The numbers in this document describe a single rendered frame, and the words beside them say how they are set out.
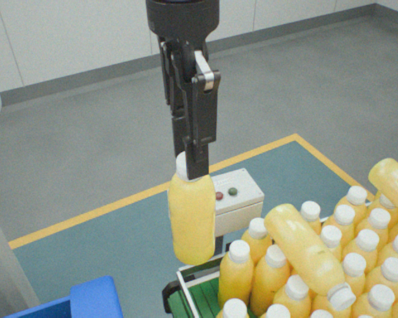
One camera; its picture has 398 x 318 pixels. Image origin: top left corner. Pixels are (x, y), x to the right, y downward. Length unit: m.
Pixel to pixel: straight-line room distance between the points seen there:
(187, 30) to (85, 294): 0.40
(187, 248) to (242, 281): 0.22
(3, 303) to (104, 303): 0.81
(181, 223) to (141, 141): 2.27
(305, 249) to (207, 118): 0.37
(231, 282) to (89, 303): 0.33
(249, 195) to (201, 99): 0.50
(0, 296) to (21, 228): 1.14
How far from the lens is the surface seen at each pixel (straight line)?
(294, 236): 0.72
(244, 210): 0.88
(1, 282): 1.29
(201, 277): 0.97
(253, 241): 0.82
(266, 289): 0.82
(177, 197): 0.54
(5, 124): 3.31
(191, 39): 0.39
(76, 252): 2.21
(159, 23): 0.39
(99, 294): 0.59
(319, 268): 0.69
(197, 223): 0.57
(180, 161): 0.52
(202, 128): 0.42
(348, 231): 0.89
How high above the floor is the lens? 1.72
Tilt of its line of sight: 41 degrees down
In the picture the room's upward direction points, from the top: straight up
